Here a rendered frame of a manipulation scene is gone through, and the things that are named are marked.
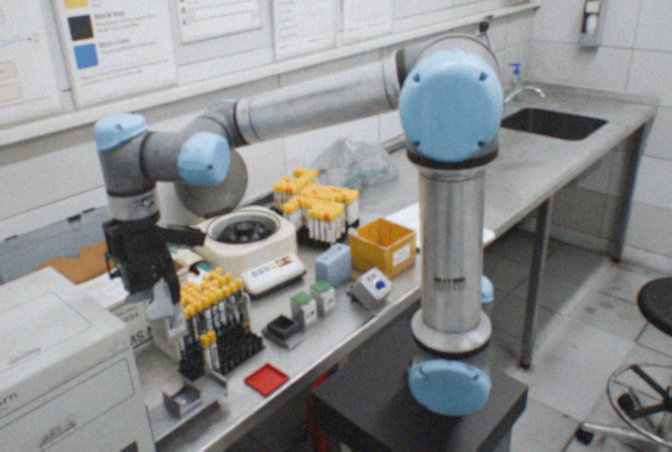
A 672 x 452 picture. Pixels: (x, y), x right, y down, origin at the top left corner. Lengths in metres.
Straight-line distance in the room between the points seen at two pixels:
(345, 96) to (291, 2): 1.07
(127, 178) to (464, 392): 0.58
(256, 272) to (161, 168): 0.70
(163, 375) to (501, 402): 0.68
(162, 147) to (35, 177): 0.72
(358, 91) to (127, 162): 0.35
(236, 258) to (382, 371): 0.51
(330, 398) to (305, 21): 1.25
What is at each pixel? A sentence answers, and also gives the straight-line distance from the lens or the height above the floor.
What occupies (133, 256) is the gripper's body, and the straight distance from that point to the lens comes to 0.96.
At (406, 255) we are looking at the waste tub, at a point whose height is 0.92.
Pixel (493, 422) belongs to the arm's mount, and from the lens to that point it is 1.11.
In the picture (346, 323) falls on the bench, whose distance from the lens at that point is 1.40.
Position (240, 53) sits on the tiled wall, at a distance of 1.80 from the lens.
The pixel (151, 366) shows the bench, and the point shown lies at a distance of 1.36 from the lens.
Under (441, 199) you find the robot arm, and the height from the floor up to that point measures 1.40.
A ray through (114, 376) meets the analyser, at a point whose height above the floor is 1.09.
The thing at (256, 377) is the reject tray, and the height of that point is 0.88.
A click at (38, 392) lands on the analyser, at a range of 0.96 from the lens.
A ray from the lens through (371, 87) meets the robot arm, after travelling 0.85.
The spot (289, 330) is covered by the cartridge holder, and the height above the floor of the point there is 0.91.
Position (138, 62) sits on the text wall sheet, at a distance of 1.60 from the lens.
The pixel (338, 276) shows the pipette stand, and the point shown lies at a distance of 1.49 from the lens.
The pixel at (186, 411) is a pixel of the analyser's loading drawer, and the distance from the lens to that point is 1.17.
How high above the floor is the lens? 1.71
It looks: 24 degrees down
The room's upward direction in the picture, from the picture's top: 2 degrees counter-clockwise
